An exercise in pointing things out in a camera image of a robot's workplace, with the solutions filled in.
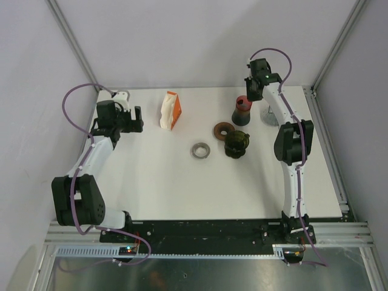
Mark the clear glass dripper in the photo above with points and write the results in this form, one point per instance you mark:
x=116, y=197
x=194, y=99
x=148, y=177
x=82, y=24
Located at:
x=268, y=117

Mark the grey slotted cable duct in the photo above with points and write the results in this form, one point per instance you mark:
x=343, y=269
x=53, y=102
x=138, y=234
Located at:
x=128, y=252

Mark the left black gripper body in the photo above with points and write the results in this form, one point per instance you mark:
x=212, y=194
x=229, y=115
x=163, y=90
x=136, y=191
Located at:
x=125, y=123

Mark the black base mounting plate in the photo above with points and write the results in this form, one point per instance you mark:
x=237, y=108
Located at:
x=214, y=236

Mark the orange coffee filter box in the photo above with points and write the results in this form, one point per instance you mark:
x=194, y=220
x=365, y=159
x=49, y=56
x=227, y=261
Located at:
x=170, y=111

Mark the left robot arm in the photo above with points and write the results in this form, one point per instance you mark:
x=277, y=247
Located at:
x=77, y=198

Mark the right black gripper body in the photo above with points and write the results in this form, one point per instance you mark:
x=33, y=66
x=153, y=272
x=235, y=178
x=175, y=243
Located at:
x=251, y=94

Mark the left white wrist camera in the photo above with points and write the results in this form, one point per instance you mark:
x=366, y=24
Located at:
x=122, y=98

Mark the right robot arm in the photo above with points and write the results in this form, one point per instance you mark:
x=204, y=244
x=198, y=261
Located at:
x=292, y=146

